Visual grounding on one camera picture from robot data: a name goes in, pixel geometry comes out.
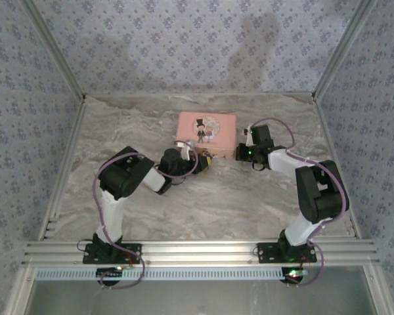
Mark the pink wedding cartoon tin box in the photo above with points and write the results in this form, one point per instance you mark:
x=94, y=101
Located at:
x=207, y=131

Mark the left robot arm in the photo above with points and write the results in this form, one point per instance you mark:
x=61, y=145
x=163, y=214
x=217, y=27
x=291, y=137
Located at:
x=124, y=174

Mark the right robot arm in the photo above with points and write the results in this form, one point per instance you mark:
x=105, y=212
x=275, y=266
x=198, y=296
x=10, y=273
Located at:
x=318, y=193

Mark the small controller board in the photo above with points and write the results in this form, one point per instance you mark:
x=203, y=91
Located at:
x=110, y=272
x=295, y=274

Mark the grey metal panel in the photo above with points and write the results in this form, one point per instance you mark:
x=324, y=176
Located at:
x=200, y=298

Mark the aluminium frame cross rail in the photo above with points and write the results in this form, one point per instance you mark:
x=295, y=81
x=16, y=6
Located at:
x=200, y=251

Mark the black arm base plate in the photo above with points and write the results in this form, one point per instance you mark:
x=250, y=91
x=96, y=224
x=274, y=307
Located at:
x=269, y=252
x=131, y=254

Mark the aluminium frame side rail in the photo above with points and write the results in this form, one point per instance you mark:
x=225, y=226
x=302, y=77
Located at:
x=64, y=170

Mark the aluminium frame corner post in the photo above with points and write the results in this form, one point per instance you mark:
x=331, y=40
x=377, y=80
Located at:
x=56, y=52
x=343, y=49

